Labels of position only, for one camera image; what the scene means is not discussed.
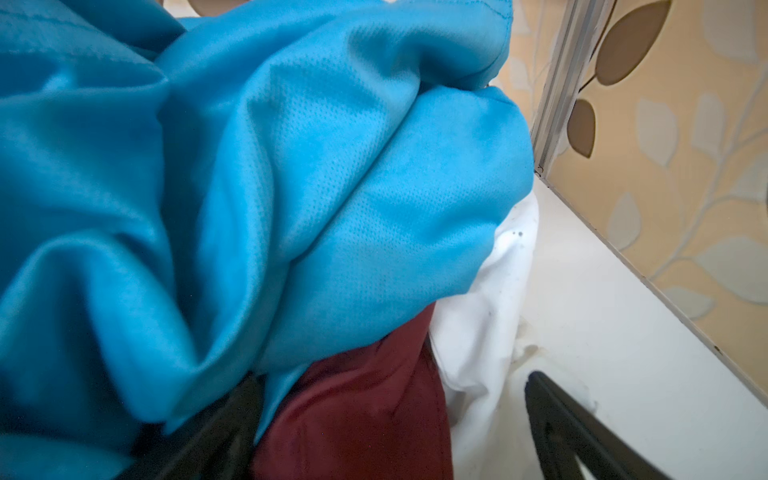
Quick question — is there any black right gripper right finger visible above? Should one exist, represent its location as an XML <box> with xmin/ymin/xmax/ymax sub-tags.
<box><xmin>524</xmin><ymin>371</ymin><xmax>667</xmax><ymax>480</ymax></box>

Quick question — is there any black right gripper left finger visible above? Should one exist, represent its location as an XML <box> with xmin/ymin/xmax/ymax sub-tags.
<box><xmin>117</xmin><ymin>374</ymin><xmax>264</xmax><ymax>480</ymax></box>

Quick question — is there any maroon cloth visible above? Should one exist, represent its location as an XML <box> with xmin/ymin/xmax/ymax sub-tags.
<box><xmin>250</xmin><ymin>306</ymin><xmax>454</xmax><ymax>479</ymax></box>

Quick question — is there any white cloth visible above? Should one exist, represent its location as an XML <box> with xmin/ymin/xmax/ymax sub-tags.
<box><xmin>429</xmin><ymin>193</ymin><xmax>539</xmax><ymax>479</ymax></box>

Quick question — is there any turquoise mesh cloth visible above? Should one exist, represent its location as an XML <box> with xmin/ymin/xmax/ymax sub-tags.
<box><xmin>1</xmin><ymin>1</ymin><xmax>532</xmax><ymax>479</ymax></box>

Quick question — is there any aluminium frame post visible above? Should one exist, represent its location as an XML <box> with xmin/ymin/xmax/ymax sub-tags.
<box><xmin>531</xmin><ymin>1</ymin><xmax>616</xmax><ymax>179</ymax></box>

